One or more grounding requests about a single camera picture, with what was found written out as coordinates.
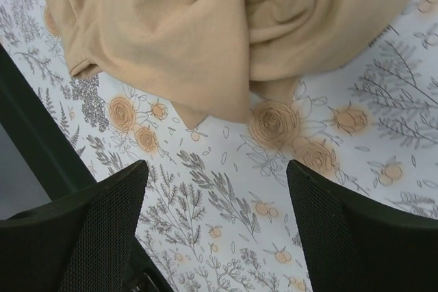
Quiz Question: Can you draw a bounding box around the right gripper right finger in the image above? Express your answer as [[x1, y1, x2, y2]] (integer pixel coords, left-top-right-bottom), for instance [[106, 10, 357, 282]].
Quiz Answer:
[[287, 160, 437, 291]]

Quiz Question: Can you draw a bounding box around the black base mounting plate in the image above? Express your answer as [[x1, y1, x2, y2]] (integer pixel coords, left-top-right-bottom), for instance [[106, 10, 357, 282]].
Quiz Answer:
[[1, 48, 96, 200]]

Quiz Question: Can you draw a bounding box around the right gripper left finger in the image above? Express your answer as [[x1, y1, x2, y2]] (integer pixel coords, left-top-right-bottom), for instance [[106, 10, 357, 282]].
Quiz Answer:
[[1, 161, 148, 291]]

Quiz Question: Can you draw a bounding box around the floral patterned table mat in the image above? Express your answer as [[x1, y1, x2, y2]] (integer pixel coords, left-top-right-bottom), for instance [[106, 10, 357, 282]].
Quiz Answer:
[[1, 0, 437, 291]]

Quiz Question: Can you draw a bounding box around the beige t shirt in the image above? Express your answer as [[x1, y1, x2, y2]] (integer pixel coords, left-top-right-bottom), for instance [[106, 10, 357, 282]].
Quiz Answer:
[[46, 0, 409, 128]]

